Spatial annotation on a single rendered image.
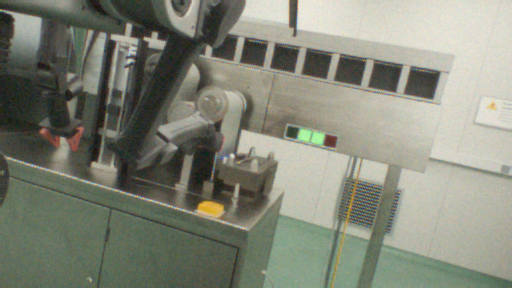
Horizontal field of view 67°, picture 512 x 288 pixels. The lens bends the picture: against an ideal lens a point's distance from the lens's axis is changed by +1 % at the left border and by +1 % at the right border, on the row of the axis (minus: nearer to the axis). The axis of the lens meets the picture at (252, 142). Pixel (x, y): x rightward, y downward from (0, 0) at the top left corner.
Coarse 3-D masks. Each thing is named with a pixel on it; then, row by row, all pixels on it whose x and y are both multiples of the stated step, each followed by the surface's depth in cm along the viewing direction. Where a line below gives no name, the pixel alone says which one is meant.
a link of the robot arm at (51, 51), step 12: (48, 24) 100; (60, 24) 102; (48, 36) 101; (60, 36) 103; (48, 48) 101; (60, 48) 103; (36, 60) 102; (48, 60) 102; (60, 60) 104; (36, 72) 103; (48, 72) 103; (60, 72) 105; (36, 84) 106; (48, 84) 104
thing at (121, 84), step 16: (112, 48) 152; (144, 48) 148; (112, 64) 153; (144, 64) 150; (112, 80) 151; (128, 80) 150; (96, 96) 152; (112, 96) 152; (128, 96) 150; (96, 112) 153; (112, 112) 151; (128, 112) 149; (96, 128) 154; (96, 144) 156; (96, 160) 159; (112, 160) 154
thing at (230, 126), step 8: (224, 120) 154; (232, 120) 165; (224, 128) 157; (232, 128) 168; (232, 136) 170; (224, 144) 162; (232, 144) 173; (216, 152) 155; (224, 152) 165; (232, 152) 176; (216, 160) 157
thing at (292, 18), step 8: (288, 0) 165; (296, 0) 162; (288, 8) 169; (296, 8) 165; (288, 16) 173; (296, 16) 168; (272, 24) 180; (280, 24) 180; (288, 24) 177; (296, 24) 171
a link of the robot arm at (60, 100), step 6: (48, 96) 107; (54, 96) 107; (60, 96) 108; (66, 96) 113; (48, 102) 107; (54, 102) 108; (60, 102) 109; (66, 102) 111; (48, 108) 109; (54, 108) 109; (60, 108) 110
